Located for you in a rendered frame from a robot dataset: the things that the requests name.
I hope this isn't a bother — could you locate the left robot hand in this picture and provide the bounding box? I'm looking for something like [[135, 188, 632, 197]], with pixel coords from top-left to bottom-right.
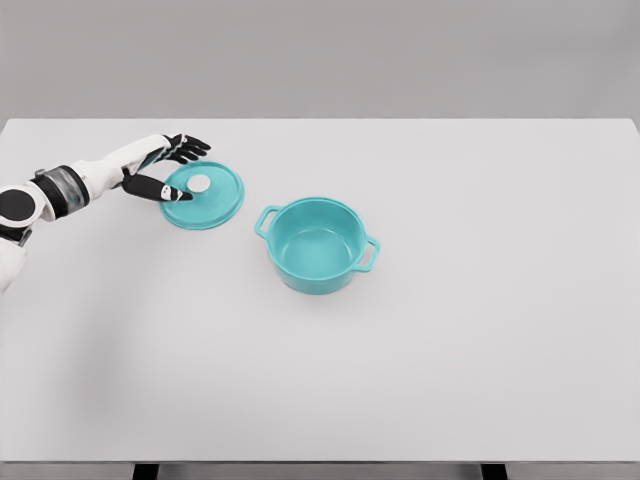
[[102, 133, 212, 203]]

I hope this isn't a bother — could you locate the teal pot lid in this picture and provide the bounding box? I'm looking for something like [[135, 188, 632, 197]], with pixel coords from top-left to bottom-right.
[[158, 159, 247, 231]]

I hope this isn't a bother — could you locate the teal pot with handles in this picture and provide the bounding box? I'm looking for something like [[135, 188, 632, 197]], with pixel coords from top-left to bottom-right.
[[254, 196, 381, 295]]

